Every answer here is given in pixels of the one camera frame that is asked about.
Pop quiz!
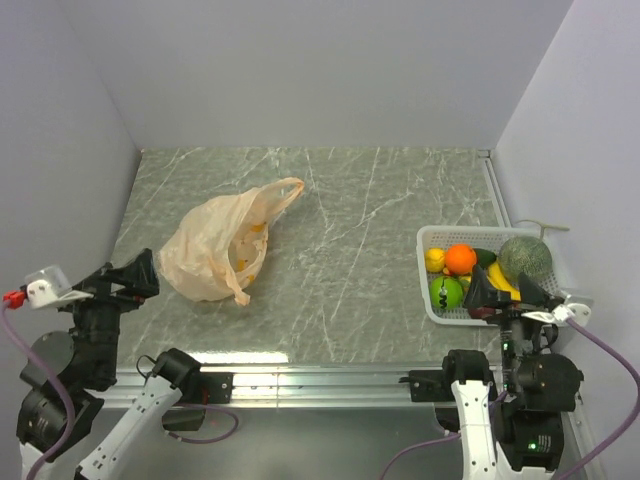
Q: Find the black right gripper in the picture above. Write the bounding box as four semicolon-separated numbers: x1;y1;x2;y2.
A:
463;260;556;391

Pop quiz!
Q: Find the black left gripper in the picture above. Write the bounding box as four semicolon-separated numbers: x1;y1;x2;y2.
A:
57;246;159;382

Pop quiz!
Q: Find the green round fruit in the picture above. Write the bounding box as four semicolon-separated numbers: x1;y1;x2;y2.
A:
497;236;553;283

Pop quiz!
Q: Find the bright green apple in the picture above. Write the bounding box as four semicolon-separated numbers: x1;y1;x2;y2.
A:
429;276;465;310

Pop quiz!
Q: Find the orange fruit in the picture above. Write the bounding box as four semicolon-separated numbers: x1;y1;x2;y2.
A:
445;243;478;275

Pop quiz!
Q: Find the yellow pear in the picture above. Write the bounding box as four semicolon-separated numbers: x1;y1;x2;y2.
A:
424;248;446;273

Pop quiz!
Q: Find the orange translucent plastic bag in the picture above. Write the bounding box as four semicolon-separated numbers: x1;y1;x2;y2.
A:
157;177;305;306

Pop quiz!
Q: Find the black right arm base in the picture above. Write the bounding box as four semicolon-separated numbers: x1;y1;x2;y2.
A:
398;369;460;434

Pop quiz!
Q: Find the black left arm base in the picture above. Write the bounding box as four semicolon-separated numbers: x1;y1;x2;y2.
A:
162;372;234;433

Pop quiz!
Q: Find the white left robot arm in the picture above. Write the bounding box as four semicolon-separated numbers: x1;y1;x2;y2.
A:
2;248;202;479

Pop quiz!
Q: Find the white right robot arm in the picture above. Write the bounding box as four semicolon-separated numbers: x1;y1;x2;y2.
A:
440;267;591;479

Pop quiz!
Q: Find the yellow banana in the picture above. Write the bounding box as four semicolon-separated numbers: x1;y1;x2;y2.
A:
487;262;521;302

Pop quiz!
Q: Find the dark green avocado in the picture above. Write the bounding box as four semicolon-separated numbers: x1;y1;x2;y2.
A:
474;248;497;269

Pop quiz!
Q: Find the white perforated plastic basket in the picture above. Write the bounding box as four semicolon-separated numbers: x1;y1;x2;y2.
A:
417;226;568;327

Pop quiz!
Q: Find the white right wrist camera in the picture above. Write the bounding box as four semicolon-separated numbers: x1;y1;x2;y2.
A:
521;295;594;327

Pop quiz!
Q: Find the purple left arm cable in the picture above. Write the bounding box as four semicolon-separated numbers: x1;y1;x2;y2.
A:
0;302;240;480

